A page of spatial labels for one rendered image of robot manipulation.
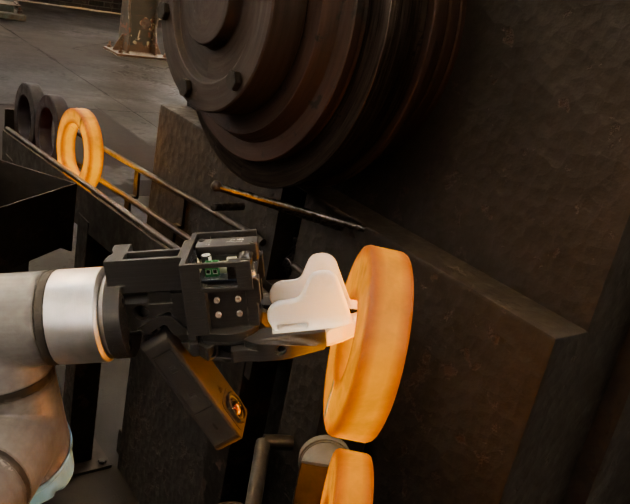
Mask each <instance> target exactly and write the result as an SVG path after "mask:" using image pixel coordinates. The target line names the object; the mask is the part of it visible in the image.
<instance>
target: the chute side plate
mask: <svg viewBox="0 0 630 504"><path fill-rule="evenodd" d="M6 154H7V155H8V156H9V157H10V158H11V159H12V163H13V164H16V165H20V166H23V167H26V168H29V169H32V170H36V171H39V172H42V173H45V174H49V175H52V176H55V177H58V178H61V179H65V180H68V181H71V182H74V183H77V182H76V181H74V180H73V179H72V178H70V177H69V176H68V175H66V174H65V173H63V172H62V171H61V170H59V169H58V168H57V167H55V166H54V165H52V164H51V163H50V162H48V161H47V160H46V159H44V158H43V157H41V156H40V155H39V154H37V153H36V152H34V151H33V150H32V149H30V148H29V147H28V146H26V145H25V144H23V143H22V142H21V141H19V140H18V139H17V138H15V137H14V136H12V135H11V134H10V133H8V132H7V131H5V130H3V133H2V160H4V161H5V159H6ZM79 213H80V214H81V215H82V216H83V217H84V218H85V219H86V220H87V221H88V222H89V229H88V234H89V235H90V236H91V237H92V238H93V239H95V240H96V241H97V242H98V243H99V244H100V245H102V246H103V247H104V248H105V249H106V250H108V251H109V252H110V253H111V254H113V253H112V248H113V247H114V245H123V244H132V248H133V251H142V250H158V249H168V248H167V247H166V246H164V245H163V244H161V243H160V242H159V241H157V240H156V239H154V238H153V237H152V236H150V235H149V234H148V233H146V232H145V231H143V230H142V229H141V228H139V227H138V226H136V225H135V224H134V223H132V222H131V221H130V220H128V219H127V218H126V217H124V216H123V215H121V214H120V213H119V212H117V211H116V210H114V209H113V208H112V207H110V206H109V205H108V204H106V203H105V202H103V201H102V200H101V199H99V198H98V197H97V196H95V195H94V194H92V193H91V192H90V191H88V190H87V189H86V188H84V187H83V186H81V185H80V184H79V183H77V193H76V205H75V218H74V222H75V223H76V224H77V225H78V214H79ZM255 363H256V362H252V361H246V365H245V370H244V376H245V377H246V378H247V379H248V380H249V381H251V380H252V379H253V374H254V369H255Z"/></svg>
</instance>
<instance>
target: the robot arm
mask: <svg viewBox="0 0 630 504"><path fill-rule="evenodd" d="M236 235H243V237H233V238H218V239H211V237H220V236H236ZM193 247H194V251H193ZM112 253H113V254H111V255H109V256H108V257H107V258H105V260H104V261H103V265H104V267H89V268H74V269H58V270H43V271H27V272H11V273H0V504H41V503H43V502H45V501H48V500H49V499H51V498H53V497H54V495H55V492H56V491H58V490H62V489H64V488H65V487H66V485H67V484H68V483H69V481H70V479H71V477H72V475H73V472H74V458H73V452H72V447H73V437H72V433H71V429H70V427H69V425H68V423H67V420H66V415H65V411H64V406H63V402H62V397H61V393H60V388H59V383H58V379H57V374H56V370H55V365H69V364H86V363H102V362H110V361H112V360H113V359H114V358H116V359H120V358H134V357H135V356H136V355H137V354H138V352H139V349H140V345H141V349H142V351H143V352H144V353H145V355H146V356H147V357H148V359H149V360H150V361H151V363H152V364H153V366H154V367H155V368H156V370H157V371H158V372H159V374H160V375H161V376H162V378H163V379H164V380H165V382H166V383H167V384H168V386H169V387H170V388H171V390H172V391H173V392H174V394H175V395H176V396H177V398H178V399H179V400H180V402H181V403H182V405H183V406H184V407H185V409H186V410H187V411H188V413H189V414H190V415H191V417H192V418H193V419H194V421H195V422H196V423H197V425H198V426H199V427H200V429H201V430H202V431H203V433H204V434H205V435H206V437H207V438H208V439H209V441H210V442H211V443H212V445H213V446H214V448H215V449H216V450H220V449H222V448H224V447H226V446H228V445H230V444H232V443H234V442H236V441H238V440H240V439H242V437H243V432H244V427H245V422H246V418H247V409H246V407H245V406H244V405H243V403H242V401H241V399H240V398H239V397H238V396H237V395H236V393H235V392H234V391H233V389H232V388H231V386H230V385H229V384H228V382H227V381H226V379H225V378H224V377H223V375H222V374H221V372H220V371H219V370H218V368H217V367H216V365H215V364H214V363H213V361H217V362H220V361H224V362H232V363H237V362H244V361H252V362H267V361H278V360H284V359H289V358H293V357H297V356H301V355H304V354H308V353H312V352H316V351H320V350H323V349H325V348H326V347H327V346H331V345H334V344H337V343H340V342H343V341H345V340H347V339H349V338H352V337H354V332H355V326H356V318H357V301H356V300H351V299H350V298H349V296H348V293H347V290H346V287H345V285H344V282H343V279H342V276H341V273H340V270H339V267H338V264H337V262H336V260H335V258H334V257H333V256H331V255H330V254H327V253H316V254H313V255H312V256H311V257H310V258H309V259H308V262H307V264H306V266H305V269H304V271H303V273H302V275H301V276H300V277H299V278H297V279H292V280H282V281H278V282H276V283H275V284H274V285H273V286H272V287H271V289H270V293H264V294H263V287H262V278H264V276H265V269H264V259H263V251H260V250H259V242H258V236H257V231H256V229H246V230H230V231H215V232H199V233H192V236H191V238H190V239H189V240H185V241H184V243H183V245H182V247H181V248H173V249H158V250H142V251H133V248H132V244H123V245H114V247H113V248H112ZM142 333H143V334H144V335H146V336H145V338H144V340H143V342H142V344H141V340H142Z"/></svg>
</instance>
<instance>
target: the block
mask: <svg viewBox="0 0 630 504"><path fill-rule="evenodd" d="M329 350H330V346H327V347H326V348H325V349H323V350H320V351H316V352H312V353H308V354H304V355H301V356H297V357H294V358H293V363H292V368H291V373H290V377H289V382H288V387H287V392H286V397H285V401H284V406H283V411H282V416H281V421H280V425H279V430H278V434H279V435H291V436H294V448H293V450H292V451H286V450H277V451H278V453H279V454H280V455H281V456H282V458H283V459H284V460H285V461H286V462H287V463H288V464H289V465H290V466H291V467H292V469H293V470H294V471H295V472H296V473H297V474H298V471H299V466H298V456H299V452H300V449H301V448H302V446H303V445H304V444H305V443H306V442H307V441H308V440H309V439H311V438H313V437H315V436H319V435H329V434H328V433H327V432H326V429H325V424H324V416H323V400H324V386H325V377H326V369H327V362H328V356H329ZM340 439H341V438H340ZM341 440H342V441H344V442H345V443H346V445H347V446H348V448H349V449H350V450H352V451H357V452H362V453H363V452H364V448H365V445H366V443H361V442H356V441H351V440H346V439H341Z"/></svg>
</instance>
